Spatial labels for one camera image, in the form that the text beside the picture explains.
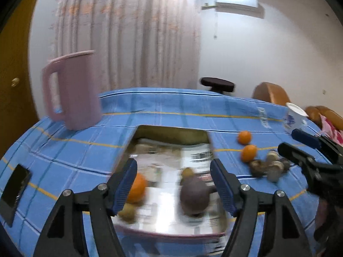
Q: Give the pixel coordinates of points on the black round stool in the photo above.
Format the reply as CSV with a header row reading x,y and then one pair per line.
x,y
217,83

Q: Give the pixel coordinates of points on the large orange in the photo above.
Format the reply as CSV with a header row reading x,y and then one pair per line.
x,y
138,188

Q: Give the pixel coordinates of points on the purple round fruit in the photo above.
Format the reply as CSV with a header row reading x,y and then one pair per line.
x,y
194,196

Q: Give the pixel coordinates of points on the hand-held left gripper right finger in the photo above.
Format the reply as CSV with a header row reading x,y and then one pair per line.
x,y
222,186

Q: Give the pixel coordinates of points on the yellow-green fruit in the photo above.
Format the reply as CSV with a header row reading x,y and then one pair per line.
x,y
128,212

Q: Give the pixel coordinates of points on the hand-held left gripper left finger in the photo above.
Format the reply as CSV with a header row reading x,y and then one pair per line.
x,y
125,186

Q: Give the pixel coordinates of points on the black smartphone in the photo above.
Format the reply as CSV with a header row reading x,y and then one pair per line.
x,y
14,191

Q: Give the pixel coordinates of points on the pink plastic pitcher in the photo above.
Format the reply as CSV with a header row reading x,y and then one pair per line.
x,y
77,91

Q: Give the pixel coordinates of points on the small yellow-brown fruit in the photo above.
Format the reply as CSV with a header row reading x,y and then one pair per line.
x,y
187,171

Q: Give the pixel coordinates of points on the rectangular metal tray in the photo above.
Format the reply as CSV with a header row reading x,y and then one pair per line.
x,y
166,152

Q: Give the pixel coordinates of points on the pink patterned cloth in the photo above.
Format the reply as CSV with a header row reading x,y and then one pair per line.
x,y
331,128

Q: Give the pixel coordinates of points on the white cup with blue print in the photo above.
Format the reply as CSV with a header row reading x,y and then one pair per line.
x,y
293,117

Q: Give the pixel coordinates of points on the blue plaid tablecloth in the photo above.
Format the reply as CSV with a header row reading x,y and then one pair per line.
x,y
80,152

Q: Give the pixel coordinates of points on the pale floral curtain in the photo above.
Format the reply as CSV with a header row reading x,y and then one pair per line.
x,y
128,32

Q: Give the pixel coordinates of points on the brass door knob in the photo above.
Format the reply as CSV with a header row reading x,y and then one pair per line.
x,y
15,82

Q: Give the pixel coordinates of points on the brown wooden door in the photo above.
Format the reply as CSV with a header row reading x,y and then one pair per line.
x,y
16,45

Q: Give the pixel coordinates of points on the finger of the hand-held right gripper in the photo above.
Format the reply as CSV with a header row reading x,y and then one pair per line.
x,y
293,152
305,138

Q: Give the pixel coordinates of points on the small orange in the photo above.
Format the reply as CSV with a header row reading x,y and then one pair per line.
x,y
249,153
245,137

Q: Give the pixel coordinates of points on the brown leather cushion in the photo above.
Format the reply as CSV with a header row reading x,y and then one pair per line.
x,y
321,112

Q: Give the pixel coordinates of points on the white air conditioner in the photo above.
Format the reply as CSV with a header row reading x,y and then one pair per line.
x,y
235,5

